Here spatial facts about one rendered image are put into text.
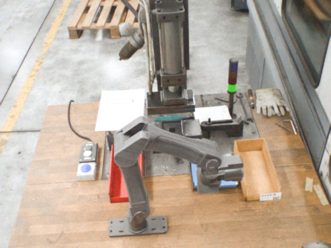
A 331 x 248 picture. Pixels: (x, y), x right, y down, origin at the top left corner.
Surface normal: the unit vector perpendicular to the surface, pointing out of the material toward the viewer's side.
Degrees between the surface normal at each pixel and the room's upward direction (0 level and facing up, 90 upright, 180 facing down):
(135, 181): 90
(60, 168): 0
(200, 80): 0
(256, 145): 90
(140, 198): 79
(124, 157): 90
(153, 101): 0
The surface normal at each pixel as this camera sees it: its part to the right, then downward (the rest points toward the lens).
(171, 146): 0.12, 0.61
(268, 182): -0.05, -0.76
